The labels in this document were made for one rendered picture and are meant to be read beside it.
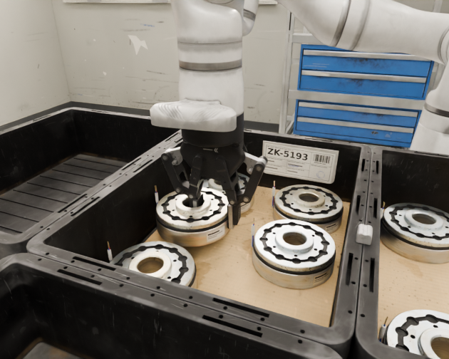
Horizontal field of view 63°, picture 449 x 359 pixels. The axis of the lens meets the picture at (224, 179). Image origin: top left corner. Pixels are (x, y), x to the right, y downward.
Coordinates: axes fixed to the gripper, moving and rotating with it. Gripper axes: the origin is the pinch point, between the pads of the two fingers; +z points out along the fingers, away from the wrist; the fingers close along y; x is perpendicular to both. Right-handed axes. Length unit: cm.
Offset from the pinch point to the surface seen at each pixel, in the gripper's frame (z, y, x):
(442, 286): 5.1, -28.6, 0.7
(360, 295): -5.1, -17.5, 16.2
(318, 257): 2.0, -14.1, 3.3
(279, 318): -5.2, -11.8, 20.2
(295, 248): 1.2, -11.3, 3.4
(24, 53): 20, 267, -243
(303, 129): 53, 4, -190
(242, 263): 4.8, -4.8, 3.7
